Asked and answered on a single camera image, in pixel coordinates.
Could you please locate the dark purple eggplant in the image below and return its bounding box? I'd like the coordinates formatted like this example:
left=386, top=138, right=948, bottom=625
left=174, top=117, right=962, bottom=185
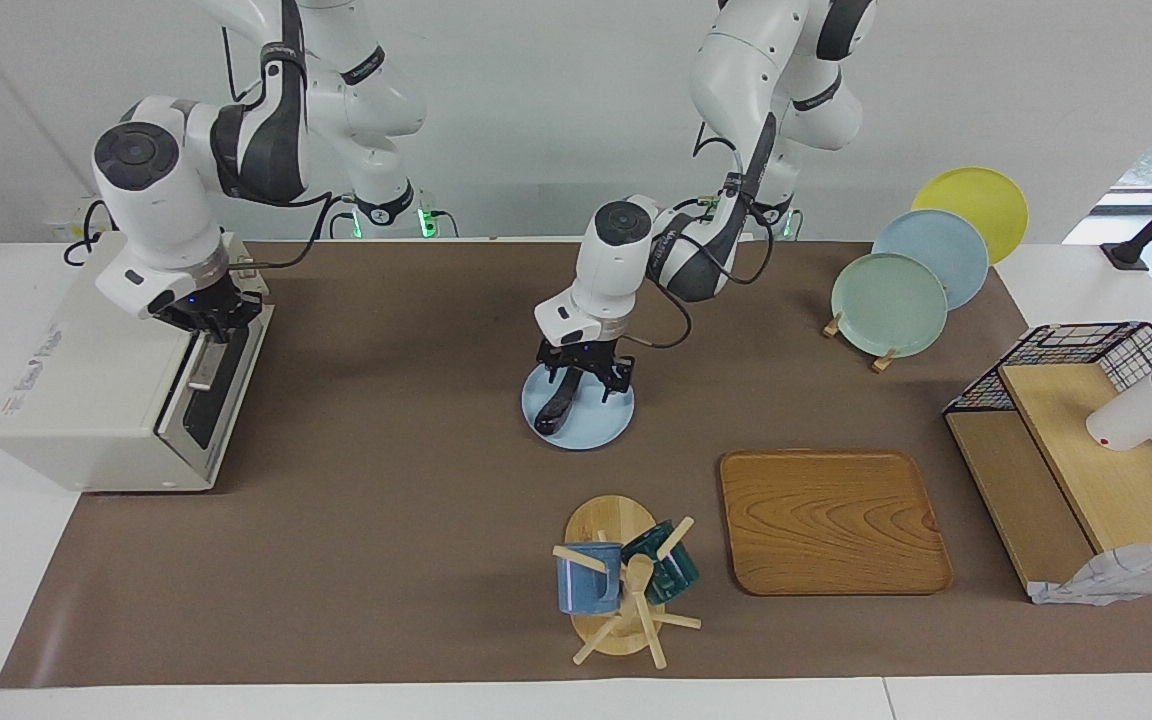
left=533, top=372, right=585, bottom=435

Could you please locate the wooden plate rack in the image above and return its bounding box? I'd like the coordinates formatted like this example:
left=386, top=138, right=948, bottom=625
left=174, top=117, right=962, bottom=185
left=822, top=312, right=897, bottom=373

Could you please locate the dark green mug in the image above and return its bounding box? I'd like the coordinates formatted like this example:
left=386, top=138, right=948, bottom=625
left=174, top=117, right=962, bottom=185
left=621, top=520, right=700, bottom=606

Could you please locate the wooden step shelf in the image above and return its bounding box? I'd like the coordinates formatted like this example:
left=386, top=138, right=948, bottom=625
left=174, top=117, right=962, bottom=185
left=944, top=362, right=1152, bottom=591

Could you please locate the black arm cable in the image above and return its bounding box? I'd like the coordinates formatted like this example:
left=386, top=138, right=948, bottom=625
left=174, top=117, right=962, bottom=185
left=231, top=190, right=357, bottom=273
left=626, top=125, right=787, bottom=351

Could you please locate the brown table mat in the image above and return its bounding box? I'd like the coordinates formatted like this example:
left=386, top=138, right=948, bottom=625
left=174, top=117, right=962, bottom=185
left=0, top=240, right=1152, bottom=689

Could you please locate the wooden mug tree stand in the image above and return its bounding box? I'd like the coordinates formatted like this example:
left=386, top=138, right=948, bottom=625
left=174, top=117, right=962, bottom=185
left=551, top=494, right=704, bottom=669

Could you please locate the wooden serving tray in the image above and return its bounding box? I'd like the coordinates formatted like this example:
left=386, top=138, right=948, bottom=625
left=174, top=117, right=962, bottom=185
left=719, top=449, right=954, bottom=597

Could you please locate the white cup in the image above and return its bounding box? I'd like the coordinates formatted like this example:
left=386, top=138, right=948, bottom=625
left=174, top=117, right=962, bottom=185
left=1085, top=362, right=1152, bottom=452

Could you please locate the light blue ribbed plate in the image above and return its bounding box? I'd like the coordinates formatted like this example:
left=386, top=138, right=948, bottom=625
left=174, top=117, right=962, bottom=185
left=521, top=362, right=635, bottom=451

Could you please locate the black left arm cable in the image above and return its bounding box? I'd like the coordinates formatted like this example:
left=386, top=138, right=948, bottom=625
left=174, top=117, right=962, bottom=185
left=626, top=125, right=787, bottom=351

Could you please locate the white wall socket box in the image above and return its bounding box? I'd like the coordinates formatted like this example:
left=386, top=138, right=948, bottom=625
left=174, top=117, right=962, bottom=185
left=44, top=193, right=112, bottom=246

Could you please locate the pale blue smooth plate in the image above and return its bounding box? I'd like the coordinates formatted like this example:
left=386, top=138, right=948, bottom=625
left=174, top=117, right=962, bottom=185
left=872, top=209, right=990, bottom=311

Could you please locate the black wire basket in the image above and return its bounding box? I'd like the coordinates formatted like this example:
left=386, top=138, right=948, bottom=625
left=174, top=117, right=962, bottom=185
left=943, top=321, right=1152, bottom=531

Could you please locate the beige toaster oven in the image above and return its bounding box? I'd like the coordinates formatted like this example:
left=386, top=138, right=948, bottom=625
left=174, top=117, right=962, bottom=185
left=0, top=232, right=275, bottom=493

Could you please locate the yellow plate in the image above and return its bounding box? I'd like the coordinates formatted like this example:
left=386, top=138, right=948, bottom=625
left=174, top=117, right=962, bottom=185
left=911, top=166, right=1030, bottom=265

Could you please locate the black socket cable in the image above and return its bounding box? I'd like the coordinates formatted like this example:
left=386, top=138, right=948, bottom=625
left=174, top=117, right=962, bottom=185
left=63, top=198, right=112, bottom=267

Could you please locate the pale green plate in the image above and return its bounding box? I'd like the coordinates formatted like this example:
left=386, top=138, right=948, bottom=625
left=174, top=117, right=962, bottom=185
left=830, top=252, right=949, bottom=359

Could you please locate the blue mug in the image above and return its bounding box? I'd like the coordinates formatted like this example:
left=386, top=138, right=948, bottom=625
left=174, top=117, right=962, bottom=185
left=556, top=543, right=624, bottom=616

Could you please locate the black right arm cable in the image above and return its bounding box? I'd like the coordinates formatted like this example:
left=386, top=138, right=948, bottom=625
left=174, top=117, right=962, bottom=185
left=231, top=190, right=357, bottom=273

